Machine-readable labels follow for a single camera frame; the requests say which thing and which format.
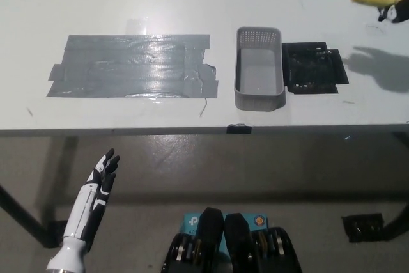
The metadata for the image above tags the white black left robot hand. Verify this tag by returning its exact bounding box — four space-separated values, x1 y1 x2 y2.
63 148 121 244

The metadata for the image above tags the grey perforated plastic basket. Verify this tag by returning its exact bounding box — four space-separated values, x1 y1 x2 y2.
234 26 286 112

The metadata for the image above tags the black tape patch on desk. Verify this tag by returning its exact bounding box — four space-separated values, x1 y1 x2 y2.
281 42 350 95

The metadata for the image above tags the black metal table leg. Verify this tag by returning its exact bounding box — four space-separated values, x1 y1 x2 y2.
0 185 55 249

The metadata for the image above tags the grey duct tape patch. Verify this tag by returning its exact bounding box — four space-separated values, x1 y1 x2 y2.
46 33 219 99

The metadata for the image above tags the black robot torso teal top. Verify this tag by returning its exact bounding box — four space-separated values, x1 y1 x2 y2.
161 207 303 273

